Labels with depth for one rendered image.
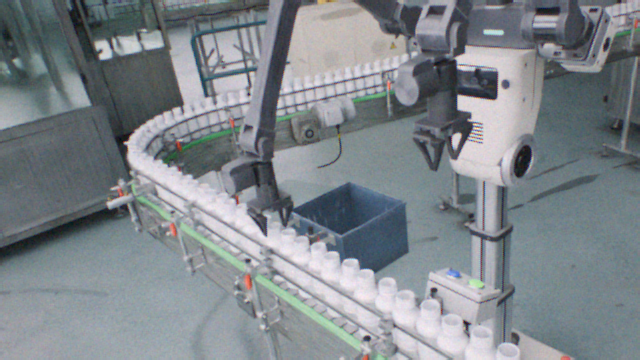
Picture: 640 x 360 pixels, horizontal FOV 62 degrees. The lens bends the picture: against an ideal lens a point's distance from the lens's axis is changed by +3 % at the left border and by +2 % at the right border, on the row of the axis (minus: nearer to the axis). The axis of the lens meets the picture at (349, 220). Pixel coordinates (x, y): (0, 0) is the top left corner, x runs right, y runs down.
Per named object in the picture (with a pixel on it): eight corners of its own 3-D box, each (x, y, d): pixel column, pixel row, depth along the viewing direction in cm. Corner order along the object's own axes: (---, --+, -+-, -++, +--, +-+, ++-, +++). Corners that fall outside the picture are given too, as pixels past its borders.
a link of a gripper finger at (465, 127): (474, 159, 106) (474, 115, 101) (451, 172, 102) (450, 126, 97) (447, 153, 111) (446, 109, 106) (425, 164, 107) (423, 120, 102)
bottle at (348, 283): (369, 327, 123) (361, 270, 116) (344, 327, 125) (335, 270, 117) (371, 311, 129) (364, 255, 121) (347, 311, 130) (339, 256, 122)
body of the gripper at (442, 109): (473, 121, 102) (473, 83, 98) (438, 138, 96) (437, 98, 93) (446, 116, 106) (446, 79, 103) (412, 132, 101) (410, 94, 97)
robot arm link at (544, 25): (583, 13, 118) (560, 13, 122) (565, -5, 111) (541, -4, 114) (570, 55, 119) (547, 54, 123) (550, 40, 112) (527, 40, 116)
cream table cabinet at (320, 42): (385, 102, 625) (376, -7, 568) (411, 114, 574) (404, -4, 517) (298, 123, 592) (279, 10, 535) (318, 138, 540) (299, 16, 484)
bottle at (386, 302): (402, 352, 115) (397, 292, 107) (376, 348, 117) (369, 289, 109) (409, 334, 120) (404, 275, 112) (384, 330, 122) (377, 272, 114)
